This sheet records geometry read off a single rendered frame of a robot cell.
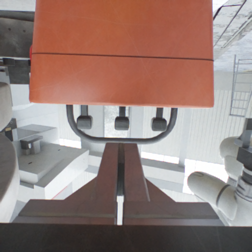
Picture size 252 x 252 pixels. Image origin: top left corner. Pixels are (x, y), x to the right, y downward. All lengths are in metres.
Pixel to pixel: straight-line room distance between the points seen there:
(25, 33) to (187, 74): 1.21
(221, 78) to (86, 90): 13.43
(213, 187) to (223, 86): 12.91
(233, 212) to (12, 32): 1.40
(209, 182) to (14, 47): 1.26
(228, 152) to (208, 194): 0.31
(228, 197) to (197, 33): 0.63
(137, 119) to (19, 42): 2.40
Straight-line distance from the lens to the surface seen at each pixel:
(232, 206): 0.75
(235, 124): 14.10
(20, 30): 1.34
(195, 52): 0.19
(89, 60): 0.18
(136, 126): 3.31
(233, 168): 1.01
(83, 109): 0.26
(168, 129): 0.32
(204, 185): 0.79
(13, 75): 1.44
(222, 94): 13.64
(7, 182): 1.54
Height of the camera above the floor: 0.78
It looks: 15 degrees up
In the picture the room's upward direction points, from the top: 178 degrees counter-clockwise
